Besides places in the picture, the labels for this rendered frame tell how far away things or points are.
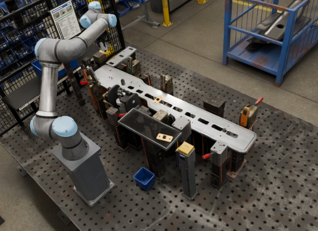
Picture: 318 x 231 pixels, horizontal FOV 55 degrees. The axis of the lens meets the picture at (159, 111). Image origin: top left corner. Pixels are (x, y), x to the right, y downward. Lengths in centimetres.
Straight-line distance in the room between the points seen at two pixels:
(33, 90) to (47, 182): 71
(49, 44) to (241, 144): 119
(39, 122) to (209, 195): 109
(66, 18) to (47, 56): 104
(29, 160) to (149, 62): 141
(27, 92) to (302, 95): 282
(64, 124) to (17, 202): 168
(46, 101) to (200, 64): 274
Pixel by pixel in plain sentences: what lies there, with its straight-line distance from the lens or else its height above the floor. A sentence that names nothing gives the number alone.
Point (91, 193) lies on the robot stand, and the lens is 201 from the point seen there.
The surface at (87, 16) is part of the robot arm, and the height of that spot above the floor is 160.
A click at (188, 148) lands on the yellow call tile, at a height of 116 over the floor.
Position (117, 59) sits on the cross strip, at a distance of 263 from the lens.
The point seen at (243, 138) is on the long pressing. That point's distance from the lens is 189.
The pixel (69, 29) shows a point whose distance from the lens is 275.
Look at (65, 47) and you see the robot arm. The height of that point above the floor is 164.
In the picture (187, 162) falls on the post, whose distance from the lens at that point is 166.
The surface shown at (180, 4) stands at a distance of 527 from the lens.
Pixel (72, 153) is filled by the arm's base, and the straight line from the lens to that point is 178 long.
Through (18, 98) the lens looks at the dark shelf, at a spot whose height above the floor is 103.
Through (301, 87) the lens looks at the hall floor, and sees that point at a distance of 389.
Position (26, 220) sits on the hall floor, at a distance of 311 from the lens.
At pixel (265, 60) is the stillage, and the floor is 16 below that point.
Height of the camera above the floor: 243
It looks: 44 degrees down
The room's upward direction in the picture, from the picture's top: 9 degrees counter-clockwise
